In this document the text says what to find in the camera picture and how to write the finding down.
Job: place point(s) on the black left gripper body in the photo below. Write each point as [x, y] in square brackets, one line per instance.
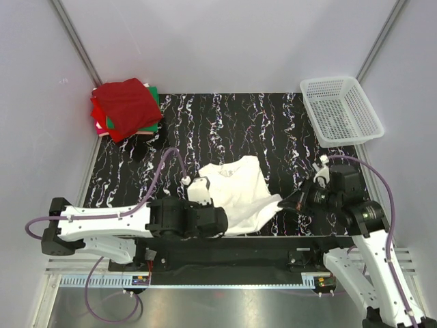
[201, 204]

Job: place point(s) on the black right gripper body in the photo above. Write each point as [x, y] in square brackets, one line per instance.
[323, 199]

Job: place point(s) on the white printed t-shirt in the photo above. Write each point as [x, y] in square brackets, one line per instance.
[241, 190]

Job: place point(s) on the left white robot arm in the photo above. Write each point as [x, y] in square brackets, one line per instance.
[112, 232]

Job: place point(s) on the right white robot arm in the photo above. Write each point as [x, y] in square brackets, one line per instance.
[382, 295]

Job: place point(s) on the white plastic basket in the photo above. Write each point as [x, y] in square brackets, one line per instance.
[340, 111]

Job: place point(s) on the pink folded t-shirt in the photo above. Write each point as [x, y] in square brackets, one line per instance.
[100, 130]

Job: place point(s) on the dark red folded t-shirt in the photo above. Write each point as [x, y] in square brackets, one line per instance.
[102, 92]

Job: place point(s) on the green folded t-shirt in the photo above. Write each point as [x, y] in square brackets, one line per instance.
[132, 107]

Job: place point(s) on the bright red folded t-shirt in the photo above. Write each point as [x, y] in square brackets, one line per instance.
[98, 114]

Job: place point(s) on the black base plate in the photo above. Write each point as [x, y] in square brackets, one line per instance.
[247, 257]

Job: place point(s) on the grey slotted cable duct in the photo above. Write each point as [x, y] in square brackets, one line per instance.
[190, 281]

